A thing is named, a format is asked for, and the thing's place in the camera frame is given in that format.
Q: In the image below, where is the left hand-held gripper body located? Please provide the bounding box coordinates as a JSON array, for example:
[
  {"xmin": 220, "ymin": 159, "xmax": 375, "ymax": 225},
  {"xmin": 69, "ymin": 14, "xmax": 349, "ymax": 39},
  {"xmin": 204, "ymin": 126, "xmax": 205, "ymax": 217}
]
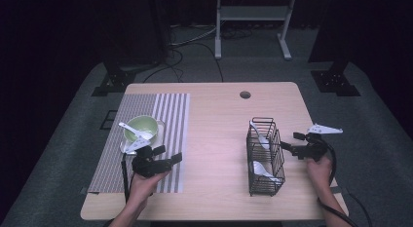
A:
[{"xmin": 124, "ymin": 137, "xmax": 173, "ymax": 179}]

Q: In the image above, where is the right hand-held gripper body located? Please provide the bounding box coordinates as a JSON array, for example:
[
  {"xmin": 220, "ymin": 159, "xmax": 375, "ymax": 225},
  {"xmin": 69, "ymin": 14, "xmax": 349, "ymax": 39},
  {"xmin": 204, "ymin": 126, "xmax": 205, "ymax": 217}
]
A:
[{"xmin": 291, "ymin": 123, "xmax": 344, "ymax": 163}]

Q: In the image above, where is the black wire basket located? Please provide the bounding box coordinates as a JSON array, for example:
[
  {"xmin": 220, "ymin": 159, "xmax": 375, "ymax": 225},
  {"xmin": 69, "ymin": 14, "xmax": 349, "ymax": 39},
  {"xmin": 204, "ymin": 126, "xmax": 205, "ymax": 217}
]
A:
[{"xmin": 246, "ymin": 117, "xmax": 287, "ymax": 197}]

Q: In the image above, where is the white ceramic spoon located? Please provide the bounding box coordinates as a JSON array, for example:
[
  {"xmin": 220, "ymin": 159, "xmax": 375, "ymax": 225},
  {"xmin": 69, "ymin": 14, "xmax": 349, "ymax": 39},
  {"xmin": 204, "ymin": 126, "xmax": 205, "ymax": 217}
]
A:
[
  {"xmin": 248, "ymin": 120, "xmax": 271, "ymax": 149},
  {"xmin": 252, "ymin": 161, "xmax": 283, "ymax": 183},
  {"xmin": 118, "ymin": 122, "xmax": 156, "ymax": 141}
]

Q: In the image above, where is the light green bowl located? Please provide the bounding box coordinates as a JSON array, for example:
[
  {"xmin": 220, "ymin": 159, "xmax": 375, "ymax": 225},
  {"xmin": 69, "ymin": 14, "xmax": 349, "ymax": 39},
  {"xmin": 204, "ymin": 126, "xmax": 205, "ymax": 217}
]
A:
[{"xmin": 123, "ymin": 114, "xmax": 160, "ymax": 146}]

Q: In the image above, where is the person's left hand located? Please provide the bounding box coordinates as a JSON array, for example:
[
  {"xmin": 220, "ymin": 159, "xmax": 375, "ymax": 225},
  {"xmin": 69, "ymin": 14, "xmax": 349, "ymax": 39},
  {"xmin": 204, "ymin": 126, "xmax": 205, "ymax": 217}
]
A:
[{"xmin": 128, "ymin": 170, "xmax": 171, "ymax": 207}]

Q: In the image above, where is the person's right hand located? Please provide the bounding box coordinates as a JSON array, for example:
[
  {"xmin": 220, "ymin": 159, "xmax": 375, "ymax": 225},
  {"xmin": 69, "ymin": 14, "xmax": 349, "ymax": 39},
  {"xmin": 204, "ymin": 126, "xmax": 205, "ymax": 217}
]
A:
[{"xmin": 306, "ymin": 156, "xmax": 334, "ymax": 196}]

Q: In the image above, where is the white square plate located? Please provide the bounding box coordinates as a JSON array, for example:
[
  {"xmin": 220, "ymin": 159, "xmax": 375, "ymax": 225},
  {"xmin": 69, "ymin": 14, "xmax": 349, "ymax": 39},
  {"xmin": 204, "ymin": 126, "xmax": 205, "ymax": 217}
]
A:
[{"xmin": 120, "ymin": 119, "xmax": 166, "ymax": 156}]

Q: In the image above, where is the grey striped placemat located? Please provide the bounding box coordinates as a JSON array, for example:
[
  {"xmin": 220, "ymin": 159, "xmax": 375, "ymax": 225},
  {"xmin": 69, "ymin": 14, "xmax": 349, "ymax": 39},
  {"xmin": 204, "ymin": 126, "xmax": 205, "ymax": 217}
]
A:
[{"xmin": 87, "ymin": 93, "xmax": 191, "ymax": 194}]

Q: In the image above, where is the black metal stand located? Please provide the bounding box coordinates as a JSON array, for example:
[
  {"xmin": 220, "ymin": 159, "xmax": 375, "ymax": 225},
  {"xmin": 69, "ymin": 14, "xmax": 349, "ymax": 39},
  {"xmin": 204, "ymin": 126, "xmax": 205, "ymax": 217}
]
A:
[
  {"xmin": 308, "ymin": 0, "xmax": 361, "ymax": 97},
  {"xmin": 92, "ymin": 0, "xmax": 171, "ymax": 97}
]

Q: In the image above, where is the white metal stand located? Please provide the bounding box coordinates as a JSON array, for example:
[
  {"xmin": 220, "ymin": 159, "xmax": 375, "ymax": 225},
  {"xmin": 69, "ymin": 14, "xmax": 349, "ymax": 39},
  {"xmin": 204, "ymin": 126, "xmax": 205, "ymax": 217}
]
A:
[{"xmin": 213, "ymin": 0, "xmax": 298, "ymax": 61}]

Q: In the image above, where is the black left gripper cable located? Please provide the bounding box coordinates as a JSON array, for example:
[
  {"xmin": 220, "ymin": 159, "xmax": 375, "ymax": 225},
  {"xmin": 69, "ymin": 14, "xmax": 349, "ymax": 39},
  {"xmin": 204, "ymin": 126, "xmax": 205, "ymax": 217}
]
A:
[{"xmin": 121, "ymin": 153, "xmax": 131, "ymax": 204}]

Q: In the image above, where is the black floor frame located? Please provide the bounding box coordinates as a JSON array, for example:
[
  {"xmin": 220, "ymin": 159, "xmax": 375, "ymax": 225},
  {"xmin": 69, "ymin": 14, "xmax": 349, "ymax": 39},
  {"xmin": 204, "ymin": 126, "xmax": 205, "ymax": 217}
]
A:
[{"xmin": 99, "ymin": 109, "xmax": 118, "ymax": 131}]

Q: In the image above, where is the thin black cable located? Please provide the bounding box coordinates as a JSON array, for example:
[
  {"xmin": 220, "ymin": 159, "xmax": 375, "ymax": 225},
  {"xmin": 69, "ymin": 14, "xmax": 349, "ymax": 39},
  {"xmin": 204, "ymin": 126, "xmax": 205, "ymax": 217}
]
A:
[{"xmin": 344, "ymin": 187, "xmax": 373, "ymax": 227}]

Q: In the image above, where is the black floor cable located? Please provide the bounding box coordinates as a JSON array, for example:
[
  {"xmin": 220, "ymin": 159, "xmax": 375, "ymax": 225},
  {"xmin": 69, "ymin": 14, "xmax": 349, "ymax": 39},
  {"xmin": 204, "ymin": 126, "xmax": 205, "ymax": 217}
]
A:
[{"xmin": 142, "ymin": 41, "xmax": 225, "ymax": 84}]

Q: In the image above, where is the grey floor cable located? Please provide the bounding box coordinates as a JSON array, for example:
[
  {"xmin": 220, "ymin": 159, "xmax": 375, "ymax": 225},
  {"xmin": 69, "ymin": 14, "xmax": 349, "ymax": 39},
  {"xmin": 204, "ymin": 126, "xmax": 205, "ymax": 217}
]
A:
[{"xmin": 169, "ymin": 24, "xmax": 218, "ymax": 48}]

